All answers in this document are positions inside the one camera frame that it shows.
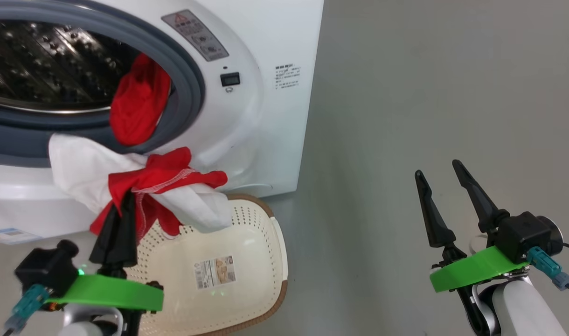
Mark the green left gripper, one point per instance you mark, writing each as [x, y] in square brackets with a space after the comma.
[116, 294]

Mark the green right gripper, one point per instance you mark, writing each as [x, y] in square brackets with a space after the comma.
[471, 273]

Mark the red and white garment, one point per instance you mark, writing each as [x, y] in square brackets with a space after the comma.
[140, 102]

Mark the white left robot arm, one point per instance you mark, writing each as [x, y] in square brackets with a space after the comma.
[86, 326]

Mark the cream perforated laundry basket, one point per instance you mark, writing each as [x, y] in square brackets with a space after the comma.
[238, 261]

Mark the grey rubber door gasket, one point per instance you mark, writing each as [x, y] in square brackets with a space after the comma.
[186, 74]

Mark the white washing machine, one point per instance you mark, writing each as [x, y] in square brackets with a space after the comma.
[270, 130]

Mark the steel washing machine drum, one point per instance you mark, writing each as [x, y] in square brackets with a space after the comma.
[42, 65]

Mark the black door latch socket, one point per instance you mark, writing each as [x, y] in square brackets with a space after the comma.
[230, 79]

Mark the blue energy label sticker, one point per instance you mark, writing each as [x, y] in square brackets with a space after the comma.
[9, 235]

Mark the grey warning sticker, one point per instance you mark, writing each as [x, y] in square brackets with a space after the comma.
[196, 35]

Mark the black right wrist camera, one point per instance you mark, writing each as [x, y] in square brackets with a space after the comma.
[522, 235]

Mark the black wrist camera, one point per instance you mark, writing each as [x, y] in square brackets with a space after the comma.
[49, 268]
[522, 235]

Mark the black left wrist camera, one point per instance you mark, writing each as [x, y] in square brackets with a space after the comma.
[49, 268]

